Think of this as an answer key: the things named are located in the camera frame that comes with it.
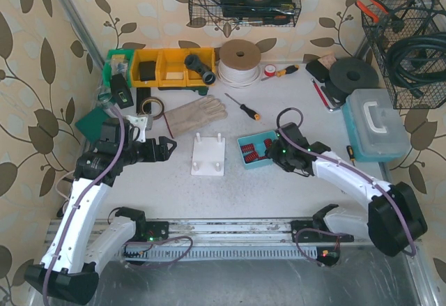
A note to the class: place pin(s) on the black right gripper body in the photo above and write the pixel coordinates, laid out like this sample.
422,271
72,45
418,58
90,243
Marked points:
276,152

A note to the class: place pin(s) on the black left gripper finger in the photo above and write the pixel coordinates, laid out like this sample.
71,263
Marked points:
165,151
165,141

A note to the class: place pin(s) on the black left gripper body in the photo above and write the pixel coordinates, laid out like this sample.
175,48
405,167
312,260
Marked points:
153,150

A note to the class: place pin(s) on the teal spring tray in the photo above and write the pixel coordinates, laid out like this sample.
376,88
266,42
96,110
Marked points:
258,158

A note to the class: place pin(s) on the black orange flathead screwdriver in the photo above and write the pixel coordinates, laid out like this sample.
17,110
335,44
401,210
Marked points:
250,112

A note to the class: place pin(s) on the large red spring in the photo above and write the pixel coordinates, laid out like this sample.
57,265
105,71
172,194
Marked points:
267,143

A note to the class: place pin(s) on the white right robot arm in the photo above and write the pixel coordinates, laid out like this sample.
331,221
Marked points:
389,216

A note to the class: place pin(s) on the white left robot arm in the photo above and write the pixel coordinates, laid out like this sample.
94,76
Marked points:
83,194

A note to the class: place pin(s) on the brown packing tape roll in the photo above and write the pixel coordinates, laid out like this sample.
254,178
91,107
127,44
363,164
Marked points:
153,107

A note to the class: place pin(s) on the beige work glove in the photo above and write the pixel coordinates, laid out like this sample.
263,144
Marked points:
194,115

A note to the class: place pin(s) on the green notebook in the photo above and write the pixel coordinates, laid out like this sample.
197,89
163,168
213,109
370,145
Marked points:
90,125

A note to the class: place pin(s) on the black meter device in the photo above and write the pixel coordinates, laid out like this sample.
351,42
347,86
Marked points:
121,91

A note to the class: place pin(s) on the glass jar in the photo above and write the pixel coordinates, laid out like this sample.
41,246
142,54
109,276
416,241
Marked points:
105,99

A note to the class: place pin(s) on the yellow bin middle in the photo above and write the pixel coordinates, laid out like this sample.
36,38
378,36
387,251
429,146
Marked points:
171,68

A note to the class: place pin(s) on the yellow bin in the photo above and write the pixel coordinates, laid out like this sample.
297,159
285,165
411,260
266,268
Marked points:
171,68
139,56
207,55

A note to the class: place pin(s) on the small yellow black screwdriver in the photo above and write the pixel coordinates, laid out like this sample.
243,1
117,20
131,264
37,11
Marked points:
351,155

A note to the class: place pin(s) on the black box in bin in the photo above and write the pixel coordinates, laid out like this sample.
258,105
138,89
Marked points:
147,70

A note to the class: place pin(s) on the yellow bin left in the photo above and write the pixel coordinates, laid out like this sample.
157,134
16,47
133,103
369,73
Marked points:
139,56

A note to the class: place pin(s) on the red white tape roll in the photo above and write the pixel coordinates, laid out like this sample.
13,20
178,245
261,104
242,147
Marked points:
269,70

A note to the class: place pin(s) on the grey pipe fitting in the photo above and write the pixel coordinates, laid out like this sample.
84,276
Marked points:
193,62

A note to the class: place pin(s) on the black block with sponge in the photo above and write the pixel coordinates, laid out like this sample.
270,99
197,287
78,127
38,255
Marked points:
320,68

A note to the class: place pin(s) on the green storage bin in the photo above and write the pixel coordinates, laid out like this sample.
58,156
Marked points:
118,62

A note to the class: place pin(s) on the yellow bin right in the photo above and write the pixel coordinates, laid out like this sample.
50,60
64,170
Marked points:
207,55

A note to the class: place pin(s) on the teal clear toolbox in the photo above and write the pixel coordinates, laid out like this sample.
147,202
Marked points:
375,129

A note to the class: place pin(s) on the white peg base plate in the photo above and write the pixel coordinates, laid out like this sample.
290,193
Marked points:
208,155

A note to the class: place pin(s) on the red handled hex key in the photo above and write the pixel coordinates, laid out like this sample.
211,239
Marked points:
328,101

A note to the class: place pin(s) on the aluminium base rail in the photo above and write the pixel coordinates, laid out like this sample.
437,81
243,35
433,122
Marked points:
190,240

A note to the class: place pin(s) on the white cable spool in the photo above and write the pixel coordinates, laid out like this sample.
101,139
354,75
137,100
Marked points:
239,64

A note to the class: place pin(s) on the orange handled pliers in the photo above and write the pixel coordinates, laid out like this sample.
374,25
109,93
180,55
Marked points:
367,10

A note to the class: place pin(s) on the right wire basket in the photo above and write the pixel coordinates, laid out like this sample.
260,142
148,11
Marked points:
409,48

